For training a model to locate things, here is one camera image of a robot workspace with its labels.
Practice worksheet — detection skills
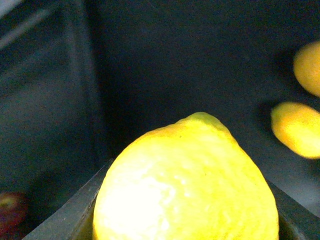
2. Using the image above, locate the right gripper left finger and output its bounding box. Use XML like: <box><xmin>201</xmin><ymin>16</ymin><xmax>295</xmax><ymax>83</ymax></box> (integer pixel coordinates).
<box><xmin>24</xmin><ymin>158</ymin><xmax>114</xmax><ymax>240</ymax></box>

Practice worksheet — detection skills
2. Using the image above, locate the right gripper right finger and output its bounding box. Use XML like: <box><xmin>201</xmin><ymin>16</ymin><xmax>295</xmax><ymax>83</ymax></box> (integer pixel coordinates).
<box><xmin>267</xmin><ymin>180</ymin><xmax>320</xmax><ymax>240</ymax></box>

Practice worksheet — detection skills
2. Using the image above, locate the yellow lemon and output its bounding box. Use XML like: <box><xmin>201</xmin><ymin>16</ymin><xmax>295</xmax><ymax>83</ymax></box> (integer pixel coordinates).
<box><xmin>293</xmin><ymin>40</ymin><xmax>320</xmax><ymax>97</ymax></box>
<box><xmin>270</xmin><ymin>102</ymin><xmax>320</xmax><ymax>160</ymax></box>
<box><xmin>92</xmin><ymin>112</ymin><xmax>280</xmax><ymax>240</ymax></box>

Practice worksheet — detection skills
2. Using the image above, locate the red apple near left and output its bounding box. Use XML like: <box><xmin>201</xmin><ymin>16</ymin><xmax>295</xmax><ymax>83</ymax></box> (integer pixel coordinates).
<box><xmin>0</xmin><ymin>192</ymin><xmax>28</xmax><ymax>240</ymax></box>

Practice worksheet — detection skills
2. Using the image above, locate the black near right tray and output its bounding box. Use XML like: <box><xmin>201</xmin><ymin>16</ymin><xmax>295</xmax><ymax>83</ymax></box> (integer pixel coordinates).
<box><xmin>0</xmin><ymin>0</ymin><xmax>320</xmax><ymax>233</ymax></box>

